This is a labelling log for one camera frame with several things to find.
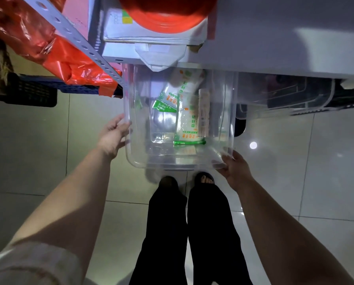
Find person's right hand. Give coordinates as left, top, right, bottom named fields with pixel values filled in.
left=216, top=150, right=255, bottom=192

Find person's left hand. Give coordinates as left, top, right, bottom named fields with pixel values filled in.
left=97, top=113, right=132, bottom=160

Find clear plastic storage bin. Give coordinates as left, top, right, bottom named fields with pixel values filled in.
left=122, top=63, right=239, bottom=171

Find person's left forearm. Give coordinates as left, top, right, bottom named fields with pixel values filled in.
left=9, top=147, right=114, bottom=278

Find person's right forearm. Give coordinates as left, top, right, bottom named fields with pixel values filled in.
left=235, top=177, right=354, bottom=285

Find black caster wheel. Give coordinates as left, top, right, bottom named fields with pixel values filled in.
left=234, top=104, right=248, bottom=138

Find small flat white packet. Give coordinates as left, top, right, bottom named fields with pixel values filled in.
left=177, top=145, right=197, bottom=156

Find narrow beige box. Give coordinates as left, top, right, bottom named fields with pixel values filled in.
left=198, top=88, right=211, bottom=137

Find small green white packet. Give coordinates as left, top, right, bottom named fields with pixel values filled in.
left=152, top=91, right=179, bottom=113

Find large white green packet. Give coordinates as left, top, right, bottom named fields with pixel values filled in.
left=173, top=69, right=207, bottom=146

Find white folded carton flap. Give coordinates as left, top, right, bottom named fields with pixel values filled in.
left=134, top=43, right=187, bottom=72

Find clear plastic bin with lid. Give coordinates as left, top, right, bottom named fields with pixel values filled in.
left=236, top=72, right=336, bottom=121

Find blue plastic crate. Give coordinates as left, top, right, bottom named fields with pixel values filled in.
left=4, top=72, right=124, bottom=108

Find white cardboard box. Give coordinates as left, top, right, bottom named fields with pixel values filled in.
left=101, top=0, right=218, bottom=47

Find perforated grey metal upright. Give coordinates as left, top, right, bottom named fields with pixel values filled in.
left=19, top=0, right=129, bottom=90

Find black trousers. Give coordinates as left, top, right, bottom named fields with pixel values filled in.
left=129, top=179, right=253, bottom=285

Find red round plastic basin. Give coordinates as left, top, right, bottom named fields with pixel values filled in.
left=118, top=0, right=219, bottom=35

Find red plastic bag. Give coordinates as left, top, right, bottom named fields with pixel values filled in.
left=0, top=0, right=123, bottom=97

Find white shelf board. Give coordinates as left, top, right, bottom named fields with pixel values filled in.
left=101, top=0, right=354, bottom=84

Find white sleeve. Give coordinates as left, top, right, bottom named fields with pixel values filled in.
left=0, top=242, right=87, bottom=285

